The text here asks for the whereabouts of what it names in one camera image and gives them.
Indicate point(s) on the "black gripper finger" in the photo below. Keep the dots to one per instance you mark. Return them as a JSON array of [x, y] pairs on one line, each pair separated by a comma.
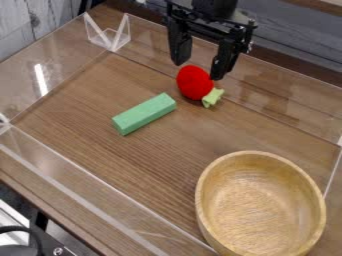
[[179, 41], [230, 45]]

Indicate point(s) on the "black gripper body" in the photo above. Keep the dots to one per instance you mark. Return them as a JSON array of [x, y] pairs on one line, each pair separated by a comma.
[[211, 16]]

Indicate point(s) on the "red plush strawberry toy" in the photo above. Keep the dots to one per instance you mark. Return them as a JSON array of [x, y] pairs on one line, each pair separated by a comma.
[[196, 86]]

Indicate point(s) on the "green rectangular block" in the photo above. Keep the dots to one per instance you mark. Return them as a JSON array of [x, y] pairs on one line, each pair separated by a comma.
[[144, 113]]

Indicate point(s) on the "wooden bowl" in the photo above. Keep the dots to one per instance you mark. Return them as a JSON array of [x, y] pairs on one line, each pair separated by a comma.
[[259, 206]]

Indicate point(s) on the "clear acrylic tray enclosure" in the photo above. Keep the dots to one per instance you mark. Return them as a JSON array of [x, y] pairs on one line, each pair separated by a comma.
[[120, 190]]

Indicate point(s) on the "black metal table frame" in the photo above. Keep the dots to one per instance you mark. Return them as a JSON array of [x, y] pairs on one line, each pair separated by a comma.
[[59, 243]]

